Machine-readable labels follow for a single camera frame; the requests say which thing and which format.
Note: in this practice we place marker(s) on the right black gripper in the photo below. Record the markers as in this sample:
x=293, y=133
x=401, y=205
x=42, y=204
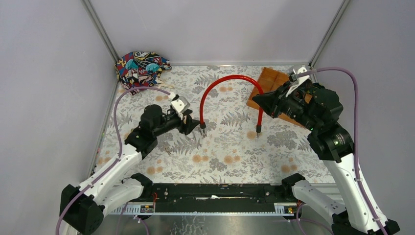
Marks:
x=270, y=101

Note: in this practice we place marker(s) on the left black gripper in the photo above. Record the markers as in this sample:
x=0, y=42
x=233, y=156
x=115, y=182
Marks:
x=186, y=122

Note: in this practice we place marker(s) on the red cable lock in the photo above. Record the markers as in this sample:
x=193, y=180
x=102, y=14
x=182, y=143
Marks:
x=221, y=80

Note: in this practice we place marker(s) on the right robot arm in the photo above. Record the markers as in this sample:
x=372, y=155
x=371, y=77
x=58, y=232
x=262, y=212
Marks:
x=358, y=214

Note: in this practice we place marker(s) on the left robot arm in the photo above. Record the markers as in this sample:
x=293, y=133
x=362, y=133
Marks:
x=85, y=206

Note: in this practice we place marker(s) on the orange compartment tray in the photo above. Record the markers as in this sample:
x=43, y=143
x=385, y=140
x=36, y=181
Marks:
x=270, y=80

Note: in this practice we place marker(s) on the floral table mat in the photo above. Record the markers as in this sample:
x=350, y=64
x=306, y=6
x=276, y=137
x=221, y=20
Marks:
x=230, y=152

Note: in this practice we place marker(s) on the colourful patterned cloth bag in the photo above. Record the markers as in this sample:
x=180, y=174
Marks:
x=140, y=69

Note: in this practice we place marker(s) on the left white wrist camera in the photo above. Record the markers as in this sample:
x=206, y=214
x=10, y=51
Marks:
x=179, y=103

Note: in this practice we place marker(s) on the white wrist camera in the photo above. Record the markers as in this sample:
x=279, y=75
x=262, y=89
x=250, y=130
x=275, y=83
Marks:
x=179, y=103
x=296, y=78

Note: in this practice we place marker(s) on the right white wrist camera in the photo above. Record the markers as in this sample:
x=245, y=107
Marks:
x=296, y=78

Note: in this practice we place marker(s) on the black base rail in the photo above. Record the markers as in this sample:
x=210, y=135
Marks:
x=212, y=199

